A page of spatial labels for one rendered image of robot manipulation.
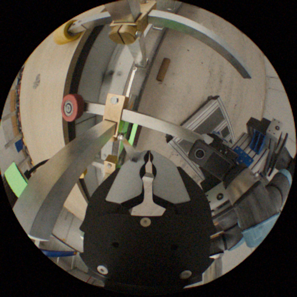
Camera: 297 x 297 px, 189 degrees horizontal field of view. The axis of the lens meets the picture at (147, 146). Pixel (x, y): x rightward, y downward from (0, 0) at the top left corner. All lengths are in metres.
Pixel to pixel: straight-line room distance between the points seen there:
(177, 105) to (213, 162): 1.00
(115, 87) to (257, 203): 0.61
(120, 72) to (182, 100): 0.83
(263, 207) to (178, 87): 1.16
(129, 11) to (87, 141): 0.22
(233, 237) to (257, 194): 0.41
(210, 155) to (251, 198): 0.12
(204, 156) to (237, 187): 0.09
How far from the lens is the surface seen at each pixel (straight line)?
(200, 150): 0.19
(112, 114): 0.25
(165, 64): 1.12
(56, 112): 0.36
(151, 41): 0.50
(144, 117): 0.24
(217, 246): 0.58
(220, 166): 0.21
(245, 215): 0.19
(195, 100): 1.23
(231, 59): 0.26
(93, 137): 0.16
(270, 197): 0.21
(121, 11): 0.19
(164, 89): 1.12
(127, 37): 0.20
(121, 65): 0.54
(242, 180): 0.19
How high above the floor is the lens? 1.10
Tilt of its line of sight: 61 degrees down
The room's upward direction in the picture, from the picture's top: 177 degrees counter-clockwise
